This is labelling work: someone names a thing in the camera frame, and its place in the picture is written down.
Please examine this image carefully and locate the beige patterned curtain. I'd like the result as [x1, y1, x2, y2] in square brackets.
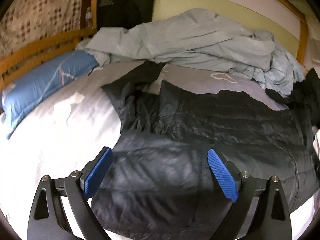
[0, 0, 85, 55]

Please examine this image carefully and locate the black garment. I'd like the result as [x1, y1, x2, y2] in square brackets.
[265, 68, 320, 135]

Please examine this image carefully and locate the light blue-grey duvet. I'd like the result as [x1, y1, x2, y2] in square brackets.
[76, 8, 307, 98]

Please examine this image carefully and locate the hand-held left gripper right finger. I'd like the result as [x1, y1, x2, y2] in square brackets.
[207, 147, 293, 240]

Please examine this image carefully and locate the cream white garment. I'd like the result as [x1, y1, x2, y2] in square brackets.
[312, 127, 320, 161]

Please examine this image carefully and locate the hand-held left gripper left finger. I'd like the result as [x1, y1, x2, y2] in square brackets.
[27, 146, 113, 240]

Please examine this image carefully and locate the black puffer jacket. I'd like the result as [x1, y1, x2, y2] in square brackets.
[90, 64, 319, 240]

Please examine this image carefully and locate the wooden bed frame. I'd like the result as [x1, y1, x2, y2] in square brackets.
[0, 0, 309, 88]

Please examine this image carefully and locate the blue pillow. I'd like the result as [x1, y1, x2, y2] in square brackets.
[1, 50, 99, 140]

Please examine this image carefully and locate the clear plastic bottle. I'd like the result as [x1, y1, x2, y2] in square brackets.
[85, 6, 94, 28]

